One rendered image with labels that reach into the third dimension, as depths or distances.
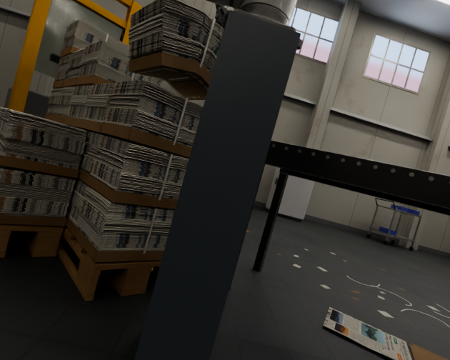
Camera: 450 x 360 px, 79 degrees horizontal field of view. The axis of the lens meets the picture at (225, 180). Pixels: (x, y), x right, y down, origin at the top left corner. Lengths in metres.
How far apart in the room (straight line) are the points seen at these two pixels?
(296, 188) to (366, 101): 2.88
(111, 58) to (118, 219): 0.89
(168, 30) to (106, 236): 0.77
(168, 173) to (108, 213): 0.28
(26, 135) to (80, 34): 1.06
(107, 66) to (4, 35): 6.34
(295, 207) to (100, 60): 4.72
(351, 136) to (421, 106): 1.83
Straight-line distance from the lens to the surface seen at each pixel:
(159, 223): 1.19
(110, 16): 2.95
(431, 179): 1.32
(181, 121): 1.14
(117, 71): 1.66
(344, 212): 7.12
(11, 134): 1.37
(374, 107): 7.49
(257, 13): 0.88
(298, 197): 5.68
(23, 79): 2.68
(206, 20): 1.22
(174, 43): 1.11
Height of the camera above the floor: 0.59
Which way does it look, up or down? 2 degrees down
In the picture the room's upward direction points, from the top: 16 degrees clockwise
